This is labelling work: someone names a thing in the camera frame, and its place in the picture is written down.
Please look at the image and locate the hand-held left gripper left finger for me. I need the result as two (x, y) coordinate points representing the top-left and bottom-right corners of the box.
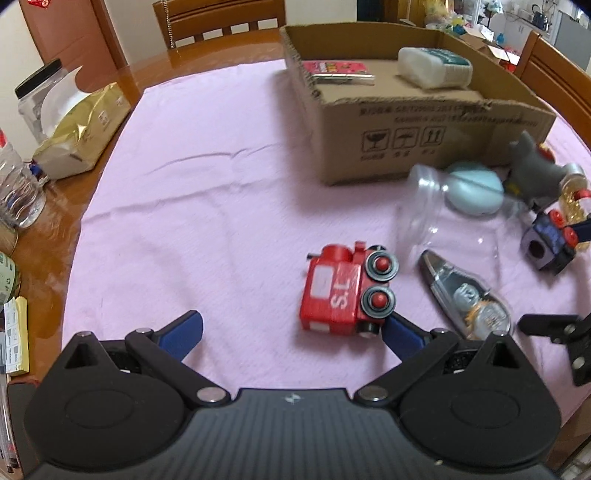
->
(62, 310), (232, 409)

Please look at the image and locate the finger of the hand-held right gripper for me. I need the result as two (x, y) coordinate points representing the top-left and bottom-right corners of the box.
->
(517, 312), (591, 388)

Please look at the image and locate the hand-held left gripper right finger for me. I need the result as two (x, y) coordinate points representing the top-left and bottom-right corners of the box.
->
(353, 312), (529, 408)

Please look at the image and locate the silver toy blister pack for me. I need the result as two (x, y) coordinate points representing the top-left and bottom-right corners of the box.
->
(418, 249), (513, 340)

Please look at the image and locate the blue toy train car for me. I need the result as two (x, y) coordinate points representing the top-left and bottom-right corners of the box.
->
(519, 208), (581, 276)

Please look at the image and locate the red toy train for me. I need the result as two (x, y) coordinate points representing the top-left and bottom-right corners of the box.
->
(299, 241), (400, 340)

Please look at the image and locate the gold capsule bottle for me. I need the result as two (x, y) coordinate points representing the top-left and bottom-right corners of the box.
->
(558, 164), (591, 223)

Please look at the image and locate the grey plush toy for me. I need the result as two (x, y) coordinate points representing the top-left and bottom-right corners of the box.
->
(503, 130), (571, 208)

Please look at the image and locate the teal round case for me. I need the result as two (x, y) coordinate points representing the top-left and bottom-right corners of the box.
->
(445, 161), (504, 215)

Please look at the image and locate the brown cardboard box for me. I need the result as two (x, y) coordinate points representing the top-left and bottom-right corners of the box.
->
(279, 23), (557, 188)

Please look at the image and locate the pink table cloth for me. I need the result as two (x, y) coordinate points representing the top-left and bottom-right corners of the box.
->
(62, 60), (591, 446)

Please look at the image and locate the clear water bottle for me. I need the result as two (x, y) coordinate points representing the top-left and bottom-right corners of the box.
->
(0, 131), (48, 230)

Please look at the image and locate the gold foil bag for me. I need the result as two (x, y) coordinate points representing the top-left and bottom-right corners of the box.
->
(33, 83), (132, 181)

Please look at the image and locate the white tissue paper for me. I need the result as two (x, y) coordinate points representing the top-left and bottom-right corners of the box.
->
(41, 66), (95, 141)

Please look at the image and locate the wooden chair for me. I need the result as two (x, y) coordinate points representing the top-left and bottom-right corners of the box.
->
(152, 0), (287, 49)
(512, 31), (591, 88)

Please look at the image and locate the white wet wipes pack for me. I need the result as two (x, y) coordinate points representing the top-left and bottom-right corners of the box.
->
(398, 46), (474, 89)

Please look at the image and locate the red flat packet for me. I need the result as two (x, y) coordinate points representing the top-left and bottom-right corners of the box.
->
(302, 60), (376, 86)

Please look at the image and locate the black lid plastic jar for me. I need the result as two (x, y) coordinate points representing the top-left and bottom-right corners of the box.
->
(14, 59), (63, 145)

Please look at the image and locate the grey refrigerator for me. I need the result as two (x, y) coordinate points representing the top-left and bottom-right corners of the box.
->
(551, 9), (591, 63)

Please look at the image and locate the wooden chair back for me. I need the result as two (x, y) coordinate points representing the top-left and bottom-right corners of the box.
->
(152, 0), (287, 49)

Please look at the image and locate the wooden door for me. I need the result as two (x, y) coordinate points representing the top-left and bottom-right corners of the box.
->
(21, 0), (128, 71)

